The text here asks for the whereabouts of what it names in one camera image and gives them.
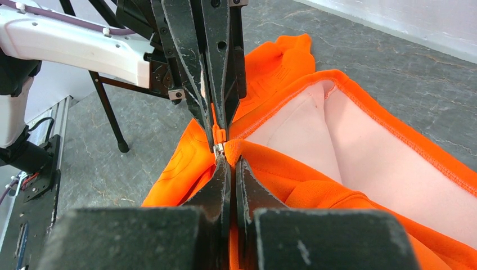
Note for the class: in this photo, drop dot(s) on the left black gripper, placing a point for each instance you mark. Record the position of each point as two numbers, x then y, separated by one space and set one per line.
168 75

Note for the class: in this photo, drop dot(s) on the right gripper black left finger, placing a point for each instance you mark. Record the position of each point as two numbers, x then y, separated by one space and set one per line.
193 235

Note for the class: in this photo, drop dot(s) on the black perforated music stand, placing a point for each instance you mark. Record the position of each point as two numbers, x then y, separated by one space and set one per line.
109 16

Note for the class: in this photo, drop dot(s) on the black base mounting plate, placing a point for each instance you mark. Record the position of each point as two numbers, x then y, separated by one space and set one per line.
33 215

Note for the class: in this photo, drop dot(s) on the orange jacket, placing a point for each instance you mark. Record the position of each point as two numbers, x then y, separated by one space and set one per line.
317 140

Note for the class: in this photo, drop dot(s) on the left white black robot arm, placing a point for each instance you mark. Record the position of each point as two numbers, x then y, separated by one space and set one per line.
31 34

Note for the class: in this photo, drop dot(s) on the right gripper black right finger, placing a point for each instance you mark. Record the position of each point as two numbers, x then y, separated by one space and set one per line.
274 236

